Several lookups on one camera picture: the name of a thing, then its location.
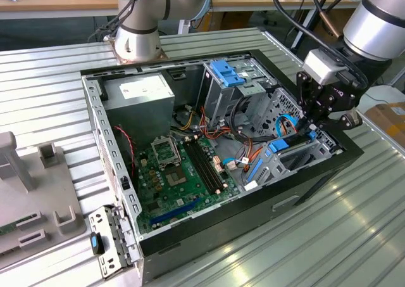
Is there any orange power wire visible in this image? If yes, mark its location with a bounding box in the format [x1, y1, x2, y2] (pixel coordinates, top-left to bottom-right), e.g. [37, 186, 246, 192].
[243, 117, 298, 174]

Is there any small blue white wire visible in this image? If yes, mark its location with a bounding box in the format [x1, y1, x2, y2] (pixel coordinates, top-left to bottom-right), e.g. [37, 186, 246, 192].
[221, 156, 254, 171]

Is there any metal shelf frame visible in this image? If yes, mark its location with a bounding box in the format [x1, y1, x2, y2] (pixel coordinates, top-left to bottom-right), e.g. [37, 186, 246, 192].
[387, 57, 405, 88]

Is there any blue plastic drive latch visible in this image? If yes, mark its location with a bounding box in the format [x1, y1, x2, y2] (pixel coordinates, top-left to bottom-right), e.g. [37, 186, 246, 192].
[209, 60, 247, 87]

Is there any white table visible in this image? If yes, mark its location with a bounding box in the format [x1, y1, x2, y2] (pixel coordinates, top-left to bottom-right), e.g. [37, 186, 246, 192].
[357, 84, 405, 115]

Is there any blue black bracket latch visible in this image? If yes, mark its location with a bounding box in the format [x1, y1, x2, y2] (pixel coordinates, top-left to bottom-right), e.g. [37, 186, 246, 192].
[89, 231, 106, 255]

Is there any hard disk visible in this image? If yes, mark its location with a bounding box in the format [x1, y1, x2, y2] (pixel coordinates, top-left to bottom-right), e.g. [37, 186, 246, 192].
[247, 129, 318, 186]

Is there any wooden office desk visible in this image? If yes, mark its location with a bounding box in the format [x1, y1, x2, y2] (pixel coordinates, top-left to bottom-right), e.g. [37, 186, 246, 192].
[208, 0, 361, 50]
[0, 0, 120, 20]

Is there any grey power supply unit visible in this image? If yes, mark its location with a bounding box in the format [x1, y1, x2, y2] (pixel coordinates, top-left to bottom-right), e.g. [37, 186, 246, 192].
[100, 72, 176, 148]

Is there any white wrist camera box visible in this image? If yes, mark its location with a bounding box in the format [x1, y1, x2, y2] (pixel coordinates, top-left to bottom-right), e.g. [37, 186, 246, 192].
[302, 49, 344, 86]

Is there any CPU socket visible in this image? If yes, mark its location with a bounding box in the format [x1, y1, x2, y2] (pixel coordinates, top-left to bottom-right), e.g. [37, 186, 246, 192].
[163, 165, 188, 187]

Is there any blue expansion slot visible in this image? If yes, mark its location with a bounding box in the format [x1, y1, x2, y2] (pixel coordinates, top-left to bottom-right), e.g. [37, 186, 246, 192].
[149, 197, 203, 225]

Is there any blue data wire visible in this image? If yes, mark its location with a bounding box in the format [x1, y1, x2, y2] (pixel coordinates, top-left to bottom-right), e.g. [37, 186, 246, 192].
[275, 113, 304, 139]

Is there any metal expansion slot bracket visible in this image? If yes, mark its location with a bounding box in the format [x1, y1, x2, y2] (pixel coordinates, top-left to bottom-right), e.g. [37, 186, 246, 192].
[87, 204, 143, 281]

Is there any black RAM slot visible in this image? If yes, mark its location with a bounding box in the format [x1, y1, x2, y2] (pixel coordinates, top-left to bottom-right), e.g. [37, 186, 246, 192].
[184, 137, 221, 195]
[192, 136, 227, 189]

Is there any grey parts rack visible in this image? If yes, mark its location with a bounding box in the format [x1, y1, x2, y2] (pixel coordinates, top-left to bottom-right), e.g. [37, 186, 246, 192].
[0, 131, 89, 257]

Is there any metal socket cover frame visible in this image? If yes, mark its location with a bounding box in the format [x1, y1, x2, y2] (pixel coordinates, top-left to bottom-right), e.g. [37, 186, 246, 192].
[151, 136, 182, 168]

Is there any grey metal disk bay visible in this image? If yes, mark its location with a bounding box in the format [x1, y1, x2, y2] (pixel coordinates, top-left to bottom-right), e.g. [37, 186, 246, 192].
[245, 87, 344, 189]

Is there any motherboard power wire bundle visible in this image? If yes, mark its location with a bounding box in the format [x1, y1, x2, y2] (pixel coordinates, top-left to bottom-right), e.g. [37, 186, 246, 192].
[170, 105, 257, 145]

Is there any grey optical drive cage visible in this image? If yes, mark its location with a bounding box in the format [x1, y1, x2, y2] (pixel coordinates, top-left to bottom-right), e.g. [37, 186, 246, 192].
[201, 57, 278, 128]

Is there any black open PC case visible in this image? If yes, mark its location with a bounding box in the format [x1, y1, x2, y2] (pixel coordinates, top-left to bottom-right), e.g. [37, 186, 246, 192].
[79, 48, 365, 284]

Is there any brown square base plate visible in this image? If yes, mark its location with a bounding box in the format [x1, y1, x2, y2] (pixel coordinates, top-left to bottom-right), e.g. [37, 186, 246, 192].
[107, 36, 169, 67]

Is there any green motherboard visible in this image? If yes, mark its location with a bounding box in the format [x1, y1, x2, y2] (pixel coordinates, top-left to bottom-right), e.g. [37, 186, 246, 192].
[135, 134, 241, 234]

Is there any green RAM stick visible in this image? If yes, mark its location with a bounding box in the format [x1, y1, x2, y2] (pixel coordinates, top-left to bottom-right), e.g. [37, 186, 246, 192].
[0, 215, 23, 236]

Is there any red black fan wire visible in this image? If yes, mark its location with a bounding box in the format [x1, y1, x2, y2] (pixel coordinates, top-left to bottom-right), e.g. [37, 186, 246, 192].
[113, 125, 137, 177]

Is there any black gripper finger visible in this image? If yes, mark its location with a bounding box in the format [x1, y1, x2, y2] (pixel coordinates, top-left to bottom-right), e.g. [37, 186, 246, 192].
[311, 109, 363, 132]
[296, 71, 321, 133]

